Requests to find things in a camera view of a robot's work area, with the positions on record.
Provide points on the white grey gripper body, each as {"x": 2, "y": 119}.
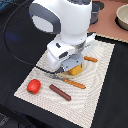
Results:
{"x": 63, "y": 56}

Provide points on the yellow toy pastry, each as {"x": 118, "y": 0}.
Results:
{"x": 76, "y": 70}

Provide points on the red toy pepper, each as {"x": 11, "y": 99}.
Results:
{"x": 34, "y": 86}

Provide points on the brown toy sausage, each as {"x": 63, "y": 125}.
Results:
{"x": 60, "y": 92}

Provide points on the large grey pot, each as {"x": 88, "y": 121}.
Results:
{"x": 94, "y": 13}

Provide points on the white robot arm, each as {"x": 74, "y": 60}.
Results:
{"x": 69, "y": 20}

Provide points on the round beige plate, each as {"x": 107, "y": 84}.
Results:
{"x": 68, "y": 75}

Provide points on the beige woven placemat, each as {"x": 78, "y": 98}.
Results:
{"x": 81, "y": 108}

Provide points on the pink toy stove board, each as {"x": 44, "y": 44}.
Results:
{"x": 106, "y": 25}

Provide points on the cream bowl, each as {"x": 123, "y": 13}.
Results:
{"x": 122, "y": 15}

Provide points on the fork with orange handle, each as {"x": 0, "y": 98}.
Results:
{"x": 66, "y": 80}

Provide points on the knife with orange handle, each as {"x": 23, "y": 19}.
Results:
{"x": 90, "y": 59}

